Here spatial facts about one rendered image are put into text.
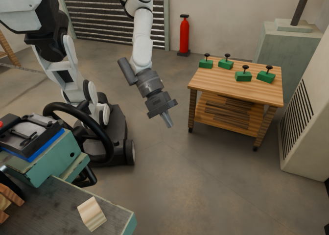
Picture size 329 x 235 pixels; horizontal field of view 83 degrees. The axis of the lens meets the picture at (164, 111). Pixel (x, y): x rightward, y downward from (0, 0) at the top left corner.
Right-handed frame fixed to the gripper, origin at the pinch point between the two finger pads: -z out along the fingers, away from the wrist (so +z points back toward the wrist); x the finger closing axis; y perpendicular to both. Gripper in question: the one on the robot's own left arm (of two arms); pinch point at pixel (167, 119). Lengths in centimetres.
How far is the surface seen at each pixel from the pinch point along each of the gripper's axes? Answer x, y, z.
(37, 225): 14.1, 42.4, -5.6
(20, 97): 206, -76, 100
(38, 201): 16.3, 39.5, -1.9
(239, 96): -18, -78, -11
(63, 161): 16.4, 30.7, 3.3
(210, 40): -2, -253, 71
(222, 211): 21, -50, -72
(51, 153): 13.8, 34.1, 6.2
